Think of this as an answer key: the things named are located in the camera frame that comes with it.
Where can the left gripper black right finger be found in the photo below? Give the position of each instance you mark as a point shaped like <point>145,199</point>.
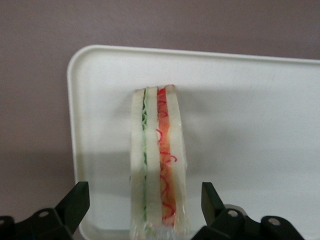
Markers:
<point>230,227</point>

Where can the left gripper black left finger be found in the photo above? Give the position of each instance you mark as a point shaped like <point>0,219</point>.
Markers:
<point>50,225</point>

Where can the triangle sandwich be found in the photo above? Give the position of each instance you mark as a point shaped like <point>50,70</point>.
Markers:
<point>152,162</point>

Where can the cream plastic tray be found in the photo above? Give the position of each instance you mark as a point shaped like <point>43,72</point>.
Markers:
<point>237,125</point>

